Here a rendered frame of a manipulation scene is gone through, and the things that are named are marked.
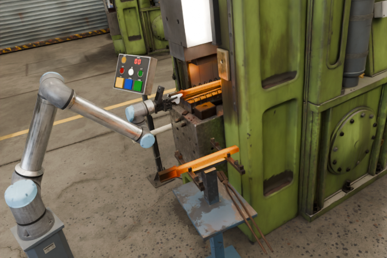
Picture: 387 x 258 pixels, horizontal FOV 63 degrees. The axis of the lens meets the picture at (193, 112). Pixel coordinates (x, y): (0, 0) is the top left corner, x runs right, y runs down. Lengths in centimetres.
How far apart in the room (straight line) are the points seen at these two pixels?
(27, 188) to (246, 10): 142
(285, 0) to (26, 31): 855
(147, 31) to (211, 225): 561
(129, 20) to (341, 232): 556
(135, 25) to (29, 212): 544
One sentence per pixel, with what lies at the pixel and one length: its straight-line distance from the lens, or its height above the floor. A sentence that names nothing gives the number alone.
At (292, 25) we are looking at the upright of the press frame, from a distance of 189.
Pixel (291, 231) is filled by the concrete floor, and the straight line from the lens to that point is 251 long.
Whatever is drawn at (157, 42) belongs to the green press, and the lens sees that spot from 692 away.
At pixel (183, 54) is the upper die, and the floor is 131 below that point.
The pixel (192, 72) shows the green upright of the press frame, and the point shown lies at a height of 109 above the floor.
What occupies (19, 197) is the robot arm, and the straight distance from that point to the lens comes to 185.
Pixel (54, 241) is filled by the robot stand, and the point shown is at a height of 52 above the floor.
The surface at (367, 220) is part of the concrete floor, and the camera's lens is 270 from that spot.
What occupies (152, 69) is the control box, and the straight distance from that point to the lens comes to 239.
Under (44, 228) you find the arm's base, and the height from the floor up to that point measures 63.
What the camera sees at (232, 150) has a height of 96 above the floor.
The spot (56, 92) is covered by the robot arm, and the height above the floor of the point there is 132.
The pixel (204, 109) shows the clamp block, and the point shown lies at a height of 98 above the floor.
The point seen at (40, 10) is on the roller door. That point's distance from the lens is 973.
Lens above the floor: 185
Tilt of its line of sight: 27 degrees down
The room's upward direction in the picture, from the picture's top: 7 degrees counter-clockwise
